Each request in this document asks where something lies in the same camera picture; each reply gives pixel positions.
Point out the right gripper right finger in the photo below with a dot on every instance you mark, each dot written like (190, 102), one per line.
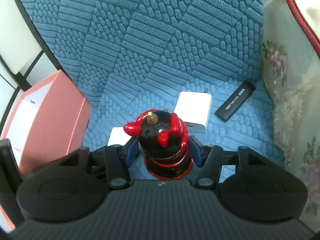
(210, 160)

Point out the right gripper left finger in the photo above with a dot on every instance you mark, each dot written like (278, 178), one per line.
(117, 160)

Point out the red black tripod ball head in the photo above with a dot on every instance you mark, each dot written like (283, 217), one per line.
(163, 137)

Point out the small white charger cube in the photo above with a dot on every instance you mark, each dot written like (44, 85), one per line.
(118, 137)

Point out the black usb stick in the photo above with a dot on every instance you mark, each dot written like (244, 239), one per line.
(233, 103)

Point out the white charger with port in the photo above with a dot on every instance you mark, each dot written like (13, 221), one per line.
(193, 108)

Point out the pink cardboard box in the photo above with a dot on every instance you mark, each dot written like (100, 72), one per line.
(47, 122)

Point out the blue textured chair cover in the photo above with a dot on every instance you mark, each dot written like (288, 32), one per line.
(129, 56)

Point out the beige chair backrest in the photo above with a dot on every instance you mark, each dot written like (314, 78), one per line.
(25, 61)

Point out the floral lace bed cover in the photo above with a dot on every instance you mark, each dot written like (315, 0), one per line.
(290, 72)

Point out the red white black blanket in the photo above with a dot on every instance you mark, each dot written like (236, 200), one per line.
(306, 13)

